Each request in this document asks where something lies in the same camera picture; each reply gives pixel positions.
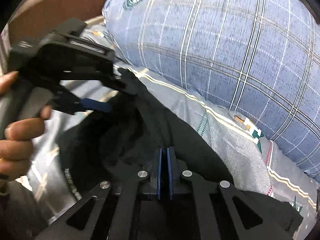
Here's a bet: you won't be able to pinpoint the blue plaid pillow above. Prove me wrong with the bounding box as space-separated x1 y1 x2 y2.
102 0 319 180

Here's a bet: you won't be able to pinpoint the brown headboard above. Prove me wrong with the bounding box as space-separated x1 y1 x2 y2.
8 0 106 44

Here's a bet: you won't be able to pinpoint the black pants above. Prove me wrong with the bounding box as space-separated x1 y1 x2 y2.
59 80 303 239

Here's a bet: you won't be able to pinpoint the grey patterned bed sheet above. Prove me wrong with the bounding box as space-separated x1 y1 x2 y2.
0 17 320 240

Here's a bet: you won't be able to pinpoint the person's left hand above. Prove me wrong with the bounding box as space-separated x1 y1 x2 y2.
0 70 53 181

